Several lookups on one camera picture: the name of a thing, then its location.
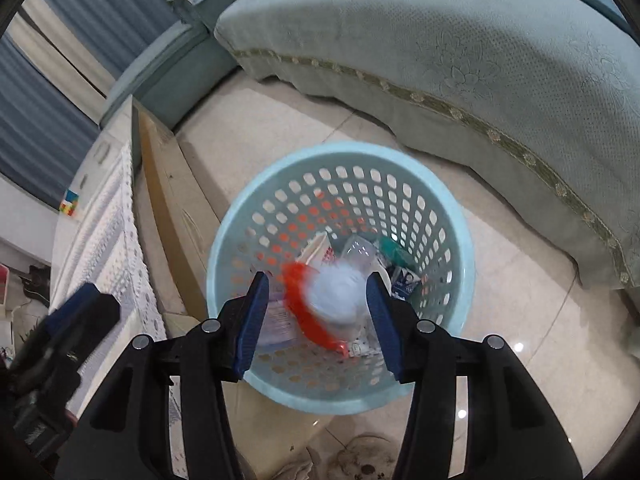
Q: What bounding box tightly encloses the clear plastic wrapper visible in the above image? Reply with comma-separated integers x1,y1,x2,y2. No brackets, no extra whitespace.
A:
257,300,303,348

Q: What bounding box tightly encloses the teal packet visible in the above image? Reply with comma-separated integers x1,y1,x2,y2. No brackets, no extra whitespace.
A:
377,237,416,268

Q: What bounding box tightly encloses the white coffee table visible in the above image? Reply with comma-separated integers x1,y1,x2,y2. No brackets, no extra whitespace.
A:
50,95,226,341

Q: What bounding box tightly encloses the colourful puzzle cube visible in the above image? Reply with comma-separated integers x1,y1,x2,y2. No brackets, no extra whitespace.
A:
59,189,81,218

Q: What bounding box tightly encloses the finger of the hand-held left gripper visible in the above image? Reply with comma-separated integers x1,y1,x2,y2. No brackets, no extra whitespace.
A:
42,282,122,356

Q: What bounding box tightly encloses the light blue plastic basket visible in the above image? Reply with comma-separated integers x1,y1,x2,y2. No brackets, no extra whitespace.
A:
206,142,476,416

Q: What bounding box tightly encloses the grey embossed sofa cover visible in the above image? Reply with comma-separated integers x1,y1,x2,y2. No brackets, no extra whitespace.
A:
214,0,640,288

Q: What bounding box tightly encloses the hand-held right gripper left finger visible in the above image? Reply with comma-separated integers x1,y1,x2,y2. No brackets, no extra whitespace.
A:
52,271,271,480

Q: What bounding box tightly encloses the blue grey sofa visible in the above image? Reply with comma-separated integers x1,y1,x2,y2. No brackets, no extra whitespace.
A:
100,0,640,291

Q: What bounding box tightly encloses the white red printed packet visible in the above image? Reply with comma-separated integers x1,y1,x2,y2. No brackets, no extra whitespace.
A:
295,232,336,266

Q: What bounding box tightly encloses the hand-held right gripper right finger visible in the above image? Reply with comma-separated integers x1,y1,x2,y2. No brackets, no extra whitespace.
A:
365,271,583,480

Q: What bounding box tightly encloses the cream curtain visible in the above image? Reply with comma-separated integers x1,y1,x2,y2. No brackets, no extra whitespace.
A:
7,0,118,101

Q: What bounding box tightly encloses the blue curtain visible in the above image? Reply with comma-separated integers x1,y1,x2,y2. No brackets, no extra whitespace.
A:
0,35,101,208
37,0,183,81

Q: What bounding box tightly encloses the woven striped tablecloth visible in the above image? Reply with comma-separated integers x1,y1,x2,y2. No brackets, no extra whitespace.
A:
50,150,168,411

